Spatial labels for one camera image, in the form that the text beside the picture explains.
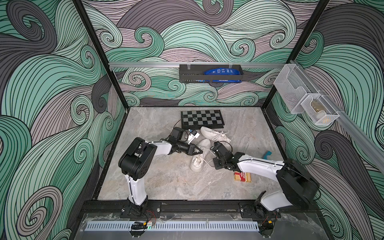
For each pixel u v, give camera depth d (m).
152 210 0.76
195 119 1.07
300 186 0.43
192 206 0.77
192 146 0.80
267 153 0.93
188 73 0.95
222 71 0.92
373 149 0.50
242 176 0.83
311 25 0.77
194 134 0.83
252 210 0.72
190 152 0.80
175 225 0.70
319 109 0.66
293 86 0.78
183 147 0.81
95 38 0.82
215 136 0.93
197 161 0.85
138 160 0.49
